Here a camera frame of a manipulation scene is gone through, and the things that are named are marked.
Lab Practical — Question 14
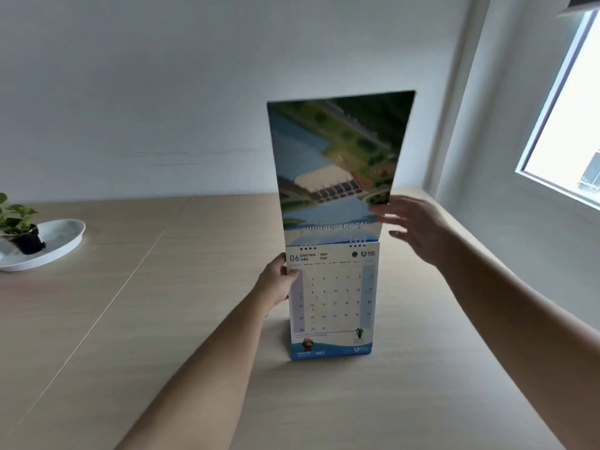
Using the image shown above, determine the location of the person's right forearm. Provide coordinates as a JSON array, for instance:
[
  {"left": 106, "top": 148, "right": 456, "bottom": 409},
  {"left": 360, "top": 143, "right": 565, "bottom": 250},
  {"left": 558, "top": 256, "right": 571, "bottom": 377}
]
[{"left": 433, "top": 234, "right": 600, "bottom": 450}]

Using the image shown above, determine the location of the person's left hand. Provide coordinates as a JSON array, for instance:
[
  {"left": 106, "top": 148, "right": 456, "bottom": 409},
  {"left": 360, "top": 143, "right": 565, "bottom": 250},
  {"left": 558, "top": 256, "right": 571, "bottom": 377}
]
[{"left": 253, "top": 253, "right": 303, "bottom": 319}]

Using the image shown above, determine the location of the window with white frame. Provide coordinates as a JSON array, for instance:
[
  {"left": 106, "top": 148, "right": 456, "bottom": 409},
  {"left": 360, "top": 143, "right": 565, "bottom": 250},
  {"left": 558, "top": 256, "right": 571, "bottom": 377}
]
[{"left": 515, "top": 4, "right": 600, "bottom": 208}]

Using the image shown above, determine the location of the desk calendar with landscape photo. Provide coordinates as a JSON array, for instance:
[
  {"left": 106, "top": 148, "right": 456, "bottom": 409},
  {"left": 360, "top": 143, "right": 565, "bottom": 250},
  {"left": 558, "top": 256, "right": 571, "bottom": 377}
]
[{"left": 267, "top": 91, "right": 417, "bottom": 363}]

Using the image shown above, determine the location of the person's left forearm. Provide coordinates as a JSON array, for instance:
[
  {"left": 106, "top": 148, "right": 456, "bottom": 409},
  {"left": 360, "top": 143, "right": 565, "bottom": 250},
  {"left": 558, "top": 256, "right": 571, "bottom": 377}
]
[{"left": 115, "top": 289, "right": 269, "bottom": 450}]

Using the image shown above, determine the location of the small potted green plant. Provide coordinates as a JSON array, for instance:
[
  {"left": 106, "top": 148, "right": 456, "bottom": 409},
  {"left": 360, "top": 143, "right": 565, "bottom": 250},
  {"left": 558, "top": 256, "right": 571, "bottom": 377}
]
[{"left": 0, "top": 193, "right": 47, "bottom": 256}]

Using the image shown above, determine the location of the person's right hand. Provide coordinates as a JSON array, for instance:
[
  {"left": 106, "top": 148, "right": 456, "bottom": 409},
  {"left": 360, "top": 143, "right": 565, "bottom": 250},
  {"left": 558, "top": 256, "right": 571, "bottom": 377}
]
[{"left": 369, "top": 195, "right": 457, "bottom": 270}]

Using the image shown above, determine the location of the white oval plate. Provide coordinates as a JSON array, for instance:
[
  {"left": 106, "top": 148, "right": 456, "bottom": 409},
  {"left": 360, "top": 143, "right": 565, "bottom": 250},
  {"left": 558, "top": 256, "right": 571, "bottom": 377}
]
[{"left": 0, "top": 219, "right": 87, "bottom": 273}]

